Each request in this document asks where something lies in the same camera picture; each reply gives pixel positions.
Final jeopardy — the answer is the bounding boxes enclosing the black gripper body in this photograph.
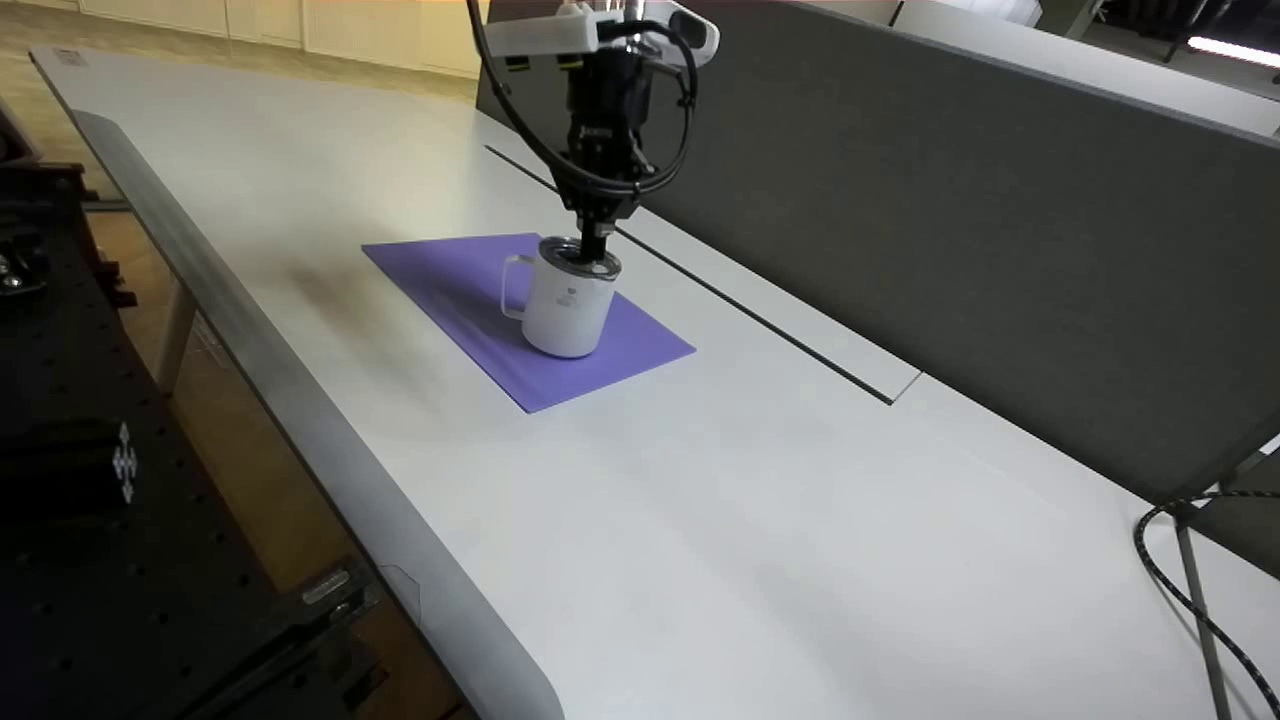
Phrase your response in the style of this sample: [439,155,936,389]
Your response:
[557,47,662,191]

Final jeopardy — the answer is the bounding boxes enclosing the dark round mug lid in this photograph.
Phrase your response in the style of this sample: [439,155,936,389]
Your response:
[534,234,628,286]

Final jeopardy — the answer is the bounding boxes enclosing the purple rectangular mat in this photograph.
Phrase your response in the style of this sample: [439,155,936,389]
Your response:
[360,234,700,422]

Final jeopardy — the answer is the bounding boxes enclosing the beige cabinet fronts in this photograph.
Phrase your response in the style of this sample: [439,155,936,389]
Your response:
[0,0,496,86]

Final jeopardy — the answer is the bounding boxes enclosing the grey desk partition panel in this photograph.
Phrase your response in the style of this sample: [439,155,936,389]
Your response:
[470,0,1280,584]

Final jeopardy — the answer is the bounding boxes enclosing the grey table leg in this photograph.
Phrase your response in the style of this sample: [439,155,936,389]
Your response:
[150,286,204,401]

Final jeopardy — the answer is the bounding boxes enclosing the grey neighbouring desk top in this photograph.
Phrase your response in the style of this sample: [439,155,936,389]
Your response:
[784,0,1280,147]

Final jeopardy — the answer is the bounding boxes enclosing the black perforated breadboard table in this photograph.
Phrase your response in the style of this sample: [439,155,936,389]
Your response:
[0,106,393,720]

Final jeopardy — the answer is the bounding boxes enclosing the white ceiling light strip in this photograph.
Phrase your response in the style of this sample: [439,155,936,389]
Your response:
[1185,32,1280,77]

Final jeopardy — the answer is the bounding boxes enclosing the black robot wrist cable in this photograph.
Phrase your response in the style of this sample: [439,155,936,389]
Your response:
[462,0,705,202]

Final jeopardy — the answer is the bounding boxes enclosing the white thermo mug with handle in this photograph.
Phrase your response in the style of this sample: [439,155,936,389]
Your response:
[496,238,623,363]

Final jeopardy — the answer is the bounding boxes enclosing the grey desk cable slot cover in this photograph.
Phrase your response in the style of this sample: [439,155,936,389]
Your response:
[478,110,924,408]

